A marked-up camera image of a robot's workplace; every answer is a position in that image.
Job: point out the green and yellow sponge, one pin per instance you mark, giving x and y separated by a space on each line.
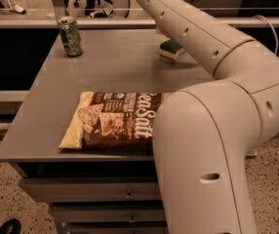
171 49

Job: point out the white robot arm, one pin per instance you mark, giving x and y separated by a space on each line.
203 133

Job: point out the brown sea salt chip bag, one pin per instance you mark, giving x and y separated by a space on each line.
114 121

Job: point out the grey drawer cabinet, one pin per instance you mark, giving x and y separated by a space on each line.
113 61

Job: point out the top drawer knob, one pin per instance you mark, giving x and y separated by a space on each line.
129 196

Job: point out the green soda can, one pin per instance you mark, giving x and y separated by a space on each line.
70 36

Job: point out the grey metal railing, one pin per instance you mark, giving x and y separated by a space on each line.
137 18

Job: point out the black shoe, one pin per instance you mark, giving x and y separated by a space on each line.
11 226

